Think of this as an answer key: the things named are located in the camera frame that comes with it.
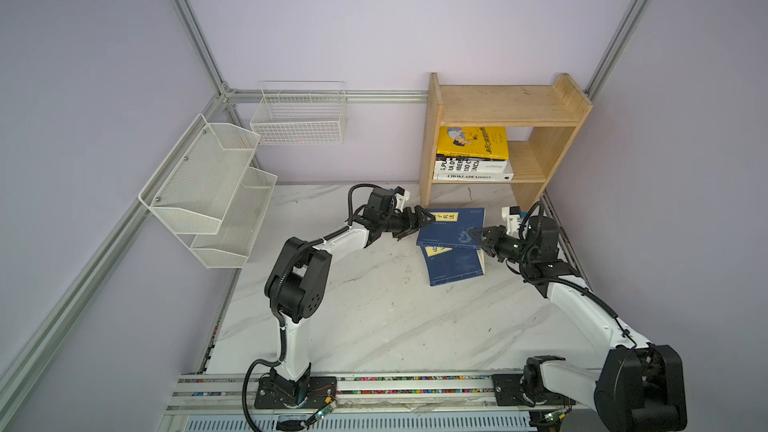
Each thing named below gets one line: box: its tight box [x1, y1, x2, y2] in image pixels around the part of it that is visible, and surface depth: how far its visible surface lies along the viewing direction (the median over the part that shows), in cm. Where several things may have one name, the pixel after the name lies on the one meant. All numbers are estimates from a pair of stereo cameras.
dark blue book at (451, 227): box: [416, 208, 486, 249], surface depth 86 cm
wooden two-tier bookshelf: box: [419, 73, 594, 210], surface depth 86 cm
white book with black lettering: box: [433, 155, 514, 174], surface depth 90 cm
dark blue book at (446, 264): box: [421, 245, 485, 287], surface depth 84 cm
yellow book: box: [437, 126, 509, 160], surface depth 88 cm
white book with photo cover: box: [432, 172, 515, 183], surface depth 93 cm
